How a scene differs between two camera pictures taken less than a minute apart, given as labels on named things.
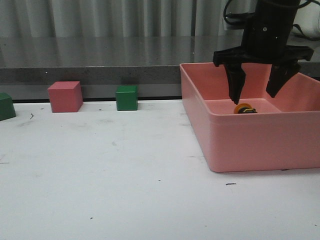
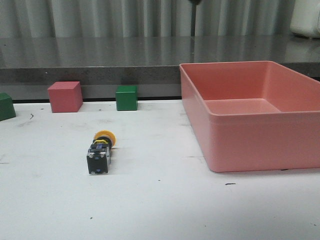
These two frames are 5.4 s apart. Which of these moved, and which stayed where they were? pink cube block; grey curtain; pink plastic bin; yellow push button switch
Moved: yellow push button switch
Stayed: grey curtain; pink cube block; pink plastic bin
